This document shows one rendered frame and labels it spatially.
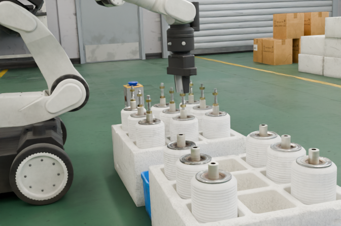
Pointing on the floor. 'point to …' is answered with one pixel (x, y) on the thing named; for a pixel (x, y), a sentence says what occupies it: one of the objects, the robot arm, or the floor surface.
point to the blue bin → (146, 191)
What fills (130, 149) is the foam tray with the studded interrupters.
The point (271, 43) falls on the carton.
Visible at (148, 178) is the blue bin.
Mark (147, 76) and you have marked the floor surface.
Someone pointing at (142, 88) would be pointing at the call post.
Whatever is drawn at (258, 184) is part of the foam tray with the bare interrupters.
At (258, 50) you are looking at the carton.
